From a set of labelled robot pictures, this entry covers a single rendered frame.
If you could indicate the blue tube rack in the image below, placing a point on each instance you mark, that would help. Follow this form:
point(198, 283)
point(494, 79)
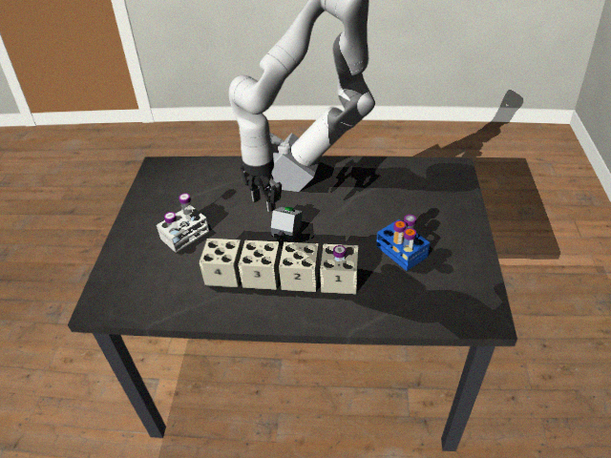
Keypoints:
point(385, 244)

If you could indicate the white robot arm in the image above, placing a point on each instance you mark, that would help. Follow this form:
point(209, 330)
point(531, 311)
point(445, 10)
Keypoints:
point(351, 57)

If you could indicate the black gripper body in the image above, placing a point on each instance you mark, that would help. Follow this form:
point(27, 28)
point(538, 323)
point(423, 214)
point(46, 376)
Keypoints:
point(264, 172)

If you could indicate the purple-capped test tube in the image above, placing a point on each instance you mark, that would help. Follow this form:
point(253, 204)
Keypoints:
point(410, 221)

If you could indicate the beige block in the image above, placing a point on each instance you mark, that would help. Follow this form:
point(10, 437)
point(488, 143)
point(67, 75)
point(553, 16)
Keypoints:
point(259, 264)
point(299, 266)
point(339, 276)
point(221, 269)

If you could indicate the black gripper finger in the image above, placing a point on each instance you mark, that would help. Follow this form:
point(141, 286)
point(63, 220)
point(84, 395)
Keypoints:
point(255, 191)
point(275, 191)

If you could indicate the white tube rack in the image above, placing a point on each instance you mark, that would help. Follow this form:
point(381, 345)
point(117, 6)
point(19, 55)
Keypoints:
point(186, 231)

